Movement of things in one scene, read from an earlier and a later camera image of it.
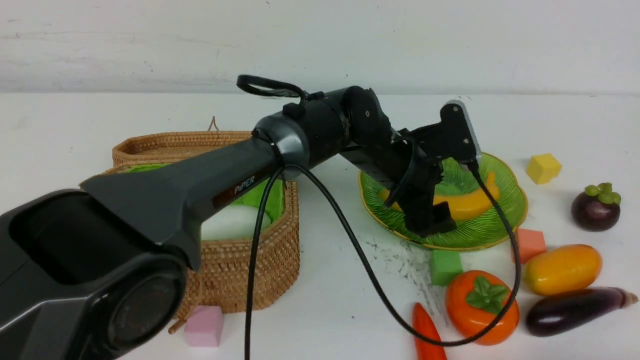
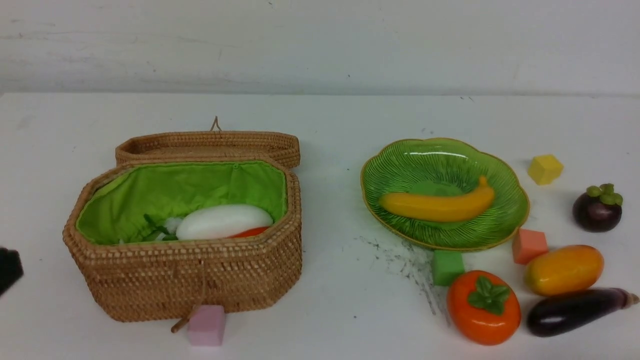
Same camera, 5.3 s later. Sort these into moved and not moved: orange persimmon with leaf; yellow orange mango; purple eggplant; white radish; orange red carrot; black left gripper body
Moved: orange red carrot; black left gripper body
Not moved: white radish; yellow orange mango; orange persimmon with leaf; purple eggplant
